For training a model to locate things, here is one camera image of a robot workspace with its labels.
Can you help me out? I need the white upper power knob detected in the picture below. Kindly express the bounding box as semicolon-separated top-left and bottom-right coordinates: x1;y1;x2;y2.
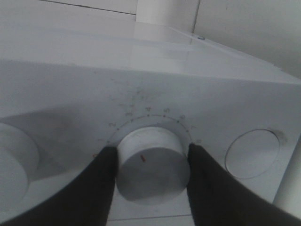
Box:
0;123;40;210

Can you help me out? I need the white timer knob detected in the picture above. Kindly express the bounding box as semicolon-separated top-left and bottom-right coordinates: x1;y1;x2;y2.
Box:
116;127;190;205

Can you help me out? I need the white round door button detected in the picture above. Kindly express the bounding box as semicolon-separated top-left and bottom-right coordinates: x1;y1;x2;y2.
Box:
224;129;280;179

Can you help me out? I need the white microwave oven body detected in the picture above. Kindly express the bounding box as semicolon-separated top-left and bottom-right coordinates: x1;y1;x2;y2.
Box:
0;20;301;221

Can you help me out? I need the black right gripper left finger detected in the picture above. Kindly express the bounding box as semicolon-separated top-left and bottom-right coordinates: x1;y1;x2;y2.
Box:
2;146;118;226

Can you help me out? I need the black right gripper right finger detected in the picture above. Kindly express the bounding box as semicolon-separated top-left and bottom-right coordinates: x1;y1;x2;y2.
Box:
187;143;301;226

